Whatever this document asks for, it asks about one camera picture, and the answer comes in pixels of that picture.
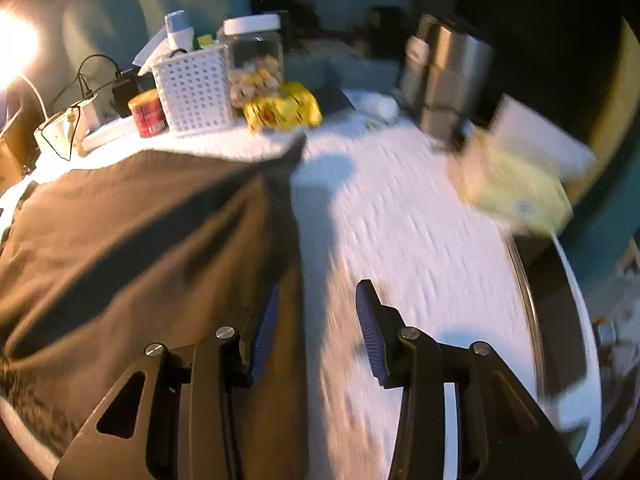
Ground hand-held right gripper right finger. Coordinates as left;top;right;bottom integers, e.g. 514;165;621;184
356;280;583;480

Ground white power strip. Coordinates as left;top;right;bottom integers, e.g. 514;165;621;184
81;115;137;154

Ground yellow snack bag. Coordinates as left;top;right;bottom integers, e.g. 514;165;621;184
242;81;323;134

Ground white desk lamp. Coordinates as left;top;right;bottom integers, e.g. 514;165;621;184
0;7;48;126

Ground stainless steel tumbler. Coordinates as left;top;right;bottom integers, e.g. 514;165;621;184
400;14;496;152

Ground white textured tablecloth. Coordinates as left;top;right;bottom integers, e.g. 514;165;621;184
0;85;603;480

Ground white plastic basket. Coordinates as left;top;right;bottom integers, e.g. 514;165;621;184
150;42;237;139

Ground white tissue paper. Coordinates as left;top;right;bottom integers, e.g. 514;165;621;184
132;30;172;77

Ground pale yellow curved panel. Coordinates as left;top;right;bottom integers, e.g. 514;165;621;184
570;15;640;206

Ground small white container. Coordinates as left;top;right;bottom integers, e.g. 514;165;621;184
357;92;401;121

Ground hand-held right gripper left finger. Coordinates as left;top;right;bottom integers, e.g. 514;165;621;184
52;282;281;480

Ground black smartphone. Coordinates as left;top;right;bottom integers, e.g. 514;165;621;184
505;234;592;403

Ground white ceramic mug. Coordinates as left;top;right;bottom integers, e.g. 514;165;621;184
34;109;85;162

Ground black charging cable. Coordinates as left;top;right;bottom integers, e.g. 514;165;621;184
47;72;101;111
77;53;124;82

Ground clear jar with white lid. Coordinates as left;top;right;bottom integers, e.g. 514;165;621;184
222;14;286;109

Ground white bottle with grey cap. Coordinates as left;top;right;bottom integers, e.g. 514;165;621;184
165;10;194;54

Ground black charger adapter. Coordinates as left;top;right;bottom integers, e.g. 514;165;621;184
111;71;142;117

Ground yellow tissue box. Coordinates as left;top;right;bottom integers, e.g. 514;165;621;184
446;92;597;237

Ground white charger adapter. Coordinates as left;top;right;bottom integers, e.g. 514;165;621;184
75;99;102;132

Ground black notebook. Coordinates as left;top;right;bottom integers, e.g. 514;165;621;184
310;85;357;119

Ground brown t-shirt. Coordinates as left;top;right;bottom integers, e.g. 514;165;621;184
0;132;328;480

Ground red tin can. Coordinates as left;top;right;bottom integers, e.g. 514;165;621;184
128;89;168;139

